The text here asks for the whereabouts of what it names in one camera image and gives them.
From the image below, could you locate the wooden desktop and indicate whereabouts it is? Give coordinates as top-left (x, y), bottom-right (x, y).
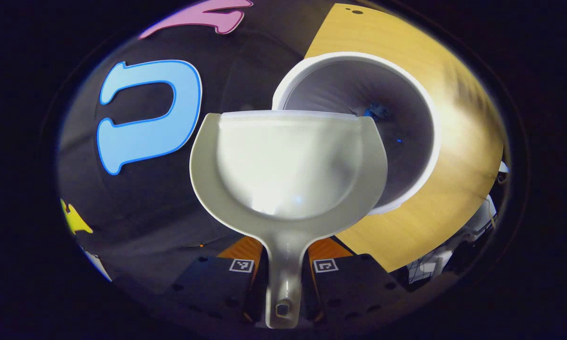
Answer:
top-left (305, 2), bottom-right (506, 273)

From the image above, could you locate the grey garbage bin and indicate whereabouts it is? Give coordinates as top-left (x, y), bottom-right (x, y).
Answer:
top-left (272, 51), bottom-right (442, 216)

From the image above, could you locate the white dustpan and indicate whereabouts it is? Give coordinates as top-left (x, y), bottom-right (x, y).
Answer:
top-left (189, 110), bottom-right (389, 330)

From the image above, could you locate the blue paper scrap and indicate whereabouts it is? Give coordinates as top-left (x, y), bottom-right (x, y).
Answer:
top-left (363, 103), bottom-right (390, 119)

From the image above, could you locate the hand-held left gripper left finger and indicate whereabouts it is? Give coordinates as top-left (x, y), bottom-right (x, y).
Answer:
top-left (163, 235), bottom-right (266, 326)

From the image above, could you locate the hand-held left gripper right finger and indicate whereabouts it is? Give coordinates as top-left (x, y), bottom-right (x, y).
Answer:
top-left (302, 236), bottom-right (411, 326)

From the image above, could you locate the white plastic equipment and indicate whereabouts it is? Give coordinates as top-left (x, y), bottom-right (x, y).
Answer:
top-left (406, 161), bottom-right (510, 284)

